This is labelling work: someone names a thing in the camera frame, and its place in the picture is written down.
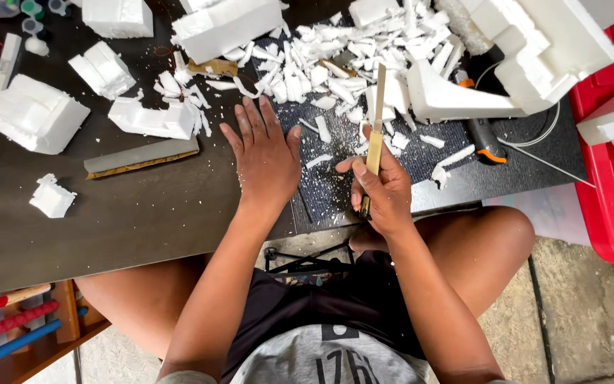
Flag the person's left hand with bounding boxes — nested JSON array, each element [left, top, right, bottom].
[[220, 96, 303, 210]]

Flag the person's right hand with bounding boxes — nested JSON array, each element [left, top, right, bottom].
[[335, 125, 418, 239]]

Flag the tan utility knife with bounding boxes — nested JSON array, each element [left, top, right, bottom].
[[359, 63, 388, 219]]

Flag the dark blue textured mat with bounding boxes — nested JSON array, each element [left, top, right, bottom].
[[251, 16, 482, 226]]

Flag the black folding stand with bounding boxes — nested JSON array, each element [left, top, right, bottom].
[[263, 239, 356, 276]]

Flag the person's right leg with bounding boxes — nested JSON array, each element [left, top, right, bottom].
[[349, 205, 536, 321]]

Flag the person's leg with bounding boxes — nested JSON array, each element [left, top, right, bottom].
[[75, 250, 214, 359], [349, 205, 536, 321]]

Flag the brown cardboard scrap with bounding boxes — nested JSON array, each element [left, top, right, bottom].
[[187, 58, 239, 77]]

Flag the black and orange tool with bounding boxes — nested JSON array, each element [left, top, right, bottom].
[[453, 68, 508, 165]]

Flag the angled styrofoam corner piece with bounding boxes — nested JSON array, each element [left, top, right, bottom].
[[107, 96, 202, 141]]

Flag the person's black shorts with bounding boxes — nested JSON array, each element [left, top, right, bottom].
[[221, 250, 427, 383]]

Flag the heap of styrofoam scraps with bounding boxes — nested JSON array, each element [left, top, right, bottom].
[[152, 0, 478, 191]]

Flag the big rectangular styrofoam slab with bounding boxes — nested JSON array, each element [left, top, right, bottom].
[[171, 0, 287, 66]]

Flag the pale sheet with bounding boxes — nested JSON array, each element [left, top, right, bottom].
[[482, 183, 593, 247]]

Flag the small styrofoam cube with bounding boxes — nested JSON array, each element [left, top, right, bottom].
[[348, 0, 402, 29]]

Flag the white textured roll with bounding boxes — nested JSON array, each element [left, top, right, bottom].
[[434, 0, 495, 57]]

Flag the person's left leg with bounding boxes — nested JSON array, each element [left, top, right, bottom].
[[75, 250, 214, 359]]

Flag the person's grey shirt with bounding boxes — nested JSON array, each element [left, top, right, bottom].
[[157, 322, 506, 384]]

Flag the notched styrofoam block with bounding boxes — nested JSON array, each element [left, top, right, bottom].
[[68, 41, 138, 101]]

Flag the square styrofoam block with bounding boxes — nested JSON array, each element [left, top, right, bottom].
[[81, 0, 155, 39]]

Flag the small rough styrofoam chunk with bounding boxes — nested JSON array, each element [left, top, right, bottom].
[[29, 173, 78, 219]]

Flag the huge moulded styrofoam packing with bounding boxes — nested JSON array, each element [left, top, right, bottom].
[[459, 0, 614, 116]]

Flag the red plastic bin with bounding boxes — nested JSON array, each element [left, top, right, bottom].
[[569, 0, 614, 266]]

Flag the large stepped styrofoam block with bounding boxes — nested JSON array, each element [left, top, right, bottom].
[[0, 74, 91, 156]]

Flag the wooden rack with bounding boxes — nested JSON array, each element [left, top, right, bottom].
[[0, 279, 112, 384]]

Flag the small white round lump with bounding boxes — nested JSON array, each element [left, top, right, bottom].
[[24, 36, 51, 57]]

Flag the strip of small paint pots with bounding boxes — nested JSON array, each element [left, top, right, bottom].
[[19, 0, 69, 38]]

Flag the long narrow styrofoam strip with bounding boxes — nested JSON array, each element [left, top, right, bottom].
[[0, 33, 23, 93]]

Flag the red patterned stick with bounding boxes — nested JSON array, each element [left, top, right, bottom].
[[0, 300, 60, 351]]

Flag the blue stick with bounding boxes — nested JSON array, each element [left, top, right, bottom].
[[0, 306, 90, 377]]

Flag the curved styrofoam bracket piece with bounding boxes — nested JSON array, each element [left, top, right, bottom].
[[406, 59, 529, 124]]

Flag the white cable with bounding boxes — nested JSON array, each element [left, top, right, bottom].
[[474, 59, 597, 189]]

